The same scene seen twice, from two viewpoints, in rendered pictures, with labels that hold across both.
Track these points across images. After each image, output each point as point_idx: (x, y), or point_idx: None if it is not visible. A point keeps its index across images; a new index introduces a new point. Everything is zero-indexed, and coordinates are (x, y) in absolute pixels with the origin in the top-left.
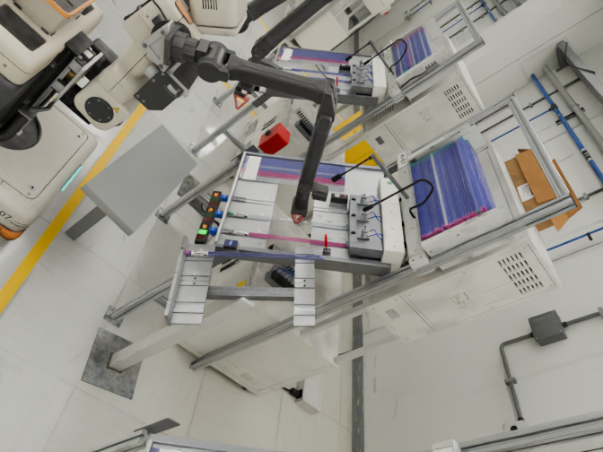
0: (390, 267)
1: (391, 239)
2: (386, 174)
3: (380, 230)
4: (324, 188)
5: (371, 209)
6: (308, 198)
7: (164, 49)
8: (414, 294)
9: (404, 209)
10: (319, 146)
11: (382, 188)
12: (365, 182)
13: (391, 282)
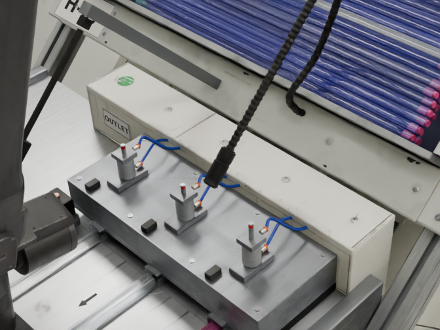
0: (382, 284)
1: (325, 209)
2: (147, 48)
3: (260, 211)
4: (48, 208)
5: (165, 176)
6: (9, 283)
7: None
8: (429, 303)
9: (239, 115)
10: (19, 33)
11: (129, 105)
12: (42, 128)
13: (412, 319)
